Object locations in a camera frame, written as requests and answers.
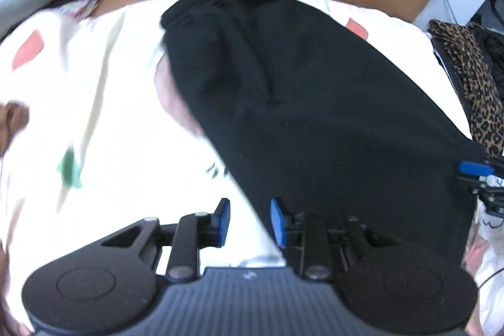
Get small patterned cloth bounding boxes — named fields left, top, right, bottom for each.
left=59, top=0, right=105, bottom=20

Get black garment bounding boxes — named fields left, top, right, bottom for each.
left=468, top=21, right=504, bottom=57

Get leopard print garment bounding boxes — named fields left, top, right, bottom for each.
left=428, top=19, right=504, bottom=159

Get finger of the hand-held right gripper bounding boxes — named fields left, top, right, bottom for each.
left=459, top=162, right=497, bottom=175

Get cream bear-print bed sheet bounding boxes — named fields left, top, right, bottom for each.
left=0, top=0, right=479, bottom=321

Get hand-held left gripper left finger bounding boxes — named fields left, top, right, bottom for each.
left=101, top=197, right=232, bottom=282

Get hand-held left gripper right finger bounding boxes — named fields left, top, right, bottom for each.
left=270, top=197, right=394, bottom=279

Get black shorts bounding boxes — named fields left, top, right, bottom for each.
left=159, top=0, right=487, bottom=270

